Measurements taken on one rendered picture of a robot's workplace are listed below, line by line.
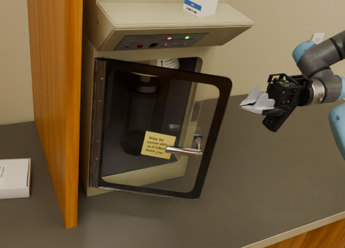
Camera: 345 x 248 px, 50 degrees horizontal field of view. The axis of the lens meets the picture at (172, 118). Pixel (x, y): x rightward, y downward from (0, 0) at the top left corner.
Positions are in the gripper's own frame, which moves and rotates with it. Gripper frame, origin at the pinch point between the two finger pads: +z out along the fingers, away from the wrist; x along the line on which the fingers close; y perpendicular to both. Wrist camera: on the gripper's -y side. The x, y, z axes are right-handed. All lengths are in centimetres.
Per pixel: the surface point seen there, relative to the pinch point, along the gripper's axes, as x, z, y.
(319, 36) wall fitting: -53, -86, -8
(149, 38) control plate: -4.9, 27.2, 18.3
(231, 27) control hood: -1.3, 10.1, 21.8
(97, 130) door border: -11.0, 34.7, -8.7
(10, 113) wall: -56, 50, -32
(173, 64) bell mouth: -15.4, 13.8, 5.4
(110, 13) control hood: -6.6, 35.2, 23.0
